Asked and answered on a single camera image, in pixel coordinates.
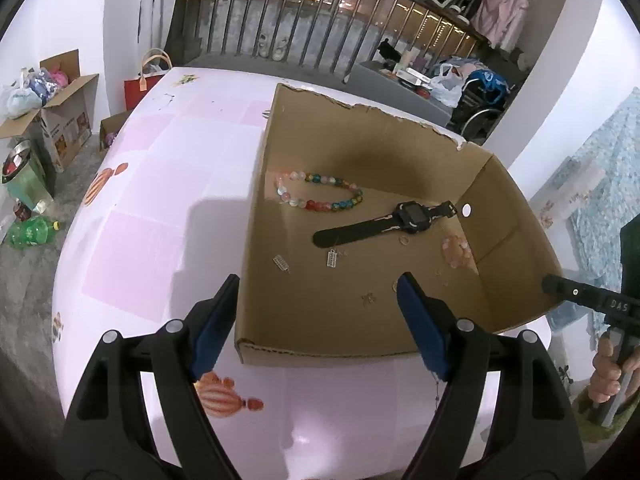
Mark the black smart watch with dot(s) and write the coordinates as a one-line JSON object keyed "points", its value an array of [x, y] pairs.
{"points": [[412, 215]]}

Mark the blue cloth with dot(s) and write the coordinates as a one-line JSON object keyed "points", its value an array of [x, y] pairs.
{"points": [[487, 85]]}

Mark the purple box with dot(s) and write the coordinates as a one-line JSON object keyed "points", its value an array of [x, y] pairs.
{"points": [[420, 64]]}

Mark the wheelchair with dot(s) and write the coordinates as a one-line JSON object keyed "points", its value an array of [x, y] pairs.
{"points": [[475, 122]]}

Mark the printed cardboard carton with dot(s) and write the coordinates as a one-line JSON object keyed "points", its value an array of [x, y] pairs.
{"points": [[65, 125]]}

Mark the flat white box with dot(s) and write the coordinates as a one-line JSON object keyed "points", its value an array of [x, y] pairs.
{"points": [[415, 76]]}

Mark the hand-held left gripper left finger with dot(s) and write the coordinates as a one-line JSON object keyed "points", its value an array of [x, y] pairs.
{"points": [[215, 330]]}

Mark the hanging pink jacket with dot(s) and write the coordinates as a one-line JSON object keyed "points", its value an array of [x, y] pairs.
{"points": [[500, 10]]}

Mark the green plastic bottle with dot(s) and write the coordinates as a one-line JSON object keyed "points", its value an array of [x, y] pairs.
{"points": [[35, 232]]}

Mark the red shopping bag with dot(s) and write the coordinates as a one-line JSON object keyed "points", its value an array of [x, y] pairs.
{"points": [[137, 92]]}

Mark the small gold earring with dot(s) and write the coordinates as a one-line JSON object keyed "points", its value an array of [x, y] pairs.
{"points": [[369, 298]]}

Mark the grey cabinet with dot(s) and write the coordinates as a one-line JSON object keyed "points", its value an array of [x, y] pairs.
{"points": [[380, 85]]}

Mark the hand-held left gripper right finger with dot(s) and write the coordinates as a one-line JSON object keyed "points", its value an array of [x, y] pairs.
{"points": [[422, 330]]}

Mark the metal balcony railing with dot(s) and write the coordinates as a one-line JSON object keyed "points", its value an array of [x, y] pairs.
{"points": [[300, 35]]}

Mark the green paper bag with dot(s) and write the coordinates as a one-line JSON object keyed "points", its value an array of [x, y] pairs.
{"points": [[32, 185]]}

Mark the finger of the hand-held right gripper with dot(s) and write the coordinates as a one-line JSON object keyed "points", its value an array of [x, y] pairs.
{"points": [[570, 290]]}

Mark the person's right hand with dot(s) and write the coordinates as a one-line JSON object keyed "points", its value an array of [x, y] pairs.
{"points": [[606, 370]]}

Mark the torn cardboard box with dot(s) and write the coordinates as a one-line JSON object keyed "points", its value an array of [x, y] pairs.
{"points": [[350, 270]]}

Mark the white blue plastic bag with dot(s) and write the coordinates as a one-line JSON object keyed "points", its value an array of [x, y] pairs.
{"points": [[22, 97]]}

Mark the white shoe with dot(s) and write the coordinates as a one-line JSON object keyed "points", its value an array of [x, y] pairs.
{"points": [[265, 47], [282, 49]]}

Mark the pink plastic bag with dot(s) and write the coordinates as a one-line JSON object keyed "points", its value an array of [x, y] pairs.
{"points": [[56, 77]]}

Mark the small brown cardboard box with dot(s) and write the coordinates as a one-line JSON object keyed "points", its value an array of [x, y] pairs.
{"points": [[117, 130]]}

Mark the red round tin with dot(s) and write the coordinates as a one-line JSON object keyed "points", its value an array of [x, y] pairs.
{"points": [[425, 91]]}

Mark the blue patterned blanket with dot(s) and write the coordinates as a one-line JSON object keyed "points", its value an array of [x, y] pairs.
{"points": [[610, 160]]}

